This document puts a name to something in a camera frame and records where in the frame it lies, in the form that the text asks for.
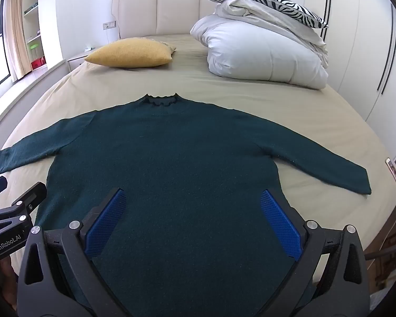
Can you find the smartphone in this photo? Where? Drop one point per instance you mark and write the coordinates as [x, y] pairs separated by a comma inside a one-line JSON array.
[[394, 171]]

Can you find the zebra print pillow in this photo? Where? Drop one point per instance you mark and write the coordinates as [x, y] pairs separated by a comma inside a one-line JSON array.
[[283, 1]]

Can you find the yellow pillow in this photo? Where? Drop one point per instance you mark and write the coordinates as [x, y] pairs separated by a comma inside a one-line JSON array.
[[132, 52]]

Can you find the beige padded headboard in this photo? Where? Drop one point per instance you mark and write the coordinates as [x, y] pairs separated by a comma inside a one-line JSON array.
[[135, 10]]

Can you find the bed with beige sheet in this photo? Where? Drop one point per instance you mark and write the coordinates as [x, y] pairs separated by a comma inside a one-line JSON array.
[[217, 86]]

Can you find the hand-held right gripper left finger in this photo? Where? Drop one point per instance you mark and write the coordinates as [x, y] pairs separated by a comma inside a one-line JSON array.
[[107, 221]]

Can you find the white nightstand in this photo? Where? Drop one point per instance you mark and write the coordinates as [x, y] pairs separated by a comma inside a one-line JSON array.
[[79, 59]]

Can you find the wall socket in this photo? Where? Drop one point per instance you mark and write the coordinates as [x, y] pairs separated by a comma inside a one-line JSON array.
[[109, 25]]

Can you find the white wall shelf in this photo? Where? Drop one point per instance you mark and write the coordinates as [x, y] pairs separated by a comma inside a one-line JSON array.
[[31, 23]]

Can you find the dark green sweater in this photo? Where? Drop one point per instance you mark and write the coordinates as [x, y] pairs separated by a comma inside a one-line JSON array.
[[184, 155]]

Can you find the beige folded quilt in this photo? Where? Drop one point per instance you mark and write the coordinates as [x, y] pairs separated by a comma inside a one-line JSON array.
[[250, 10]]

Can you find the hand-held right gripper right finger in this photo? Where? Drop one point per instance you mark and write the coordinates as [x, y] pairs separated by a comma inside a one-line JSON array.
[[280, 224]]

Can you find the beige curtain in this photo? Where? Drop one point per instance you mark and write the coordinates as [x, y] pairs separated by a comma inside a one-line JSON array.
[[15, 33]]

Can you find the white duvet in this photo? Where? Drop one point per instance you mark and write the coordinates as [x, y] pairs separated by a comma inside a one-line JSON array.
[[260, 56]]

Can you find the white wardrobe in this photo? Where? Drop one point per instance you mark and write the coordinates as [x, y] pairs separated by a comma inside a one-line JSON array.
[[359, 56]]

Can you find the red box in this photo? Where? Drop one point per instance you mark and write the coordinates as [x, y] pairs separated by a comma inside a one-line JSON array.
[[38, 64]]

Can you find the white window ledge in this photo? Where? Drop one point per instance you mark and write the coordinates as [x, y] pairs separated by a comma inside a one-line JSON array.
[[19, 89]]

